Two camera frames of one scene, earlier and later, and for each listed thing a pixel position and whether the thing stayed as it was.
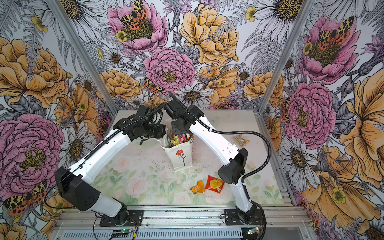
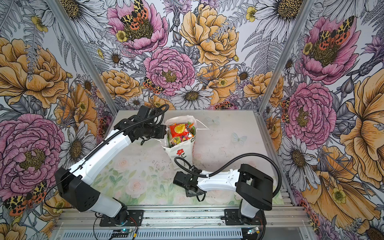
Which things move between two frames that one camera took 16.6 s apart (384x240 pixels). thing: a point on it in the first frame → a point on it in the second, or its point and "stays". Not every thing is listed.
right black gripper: x=175 y=130 → x=188 y=194
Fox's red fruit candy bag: x=175 y=139 stays
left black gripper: x=161 y=132 stays
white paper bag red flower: x=180 y=154 stays
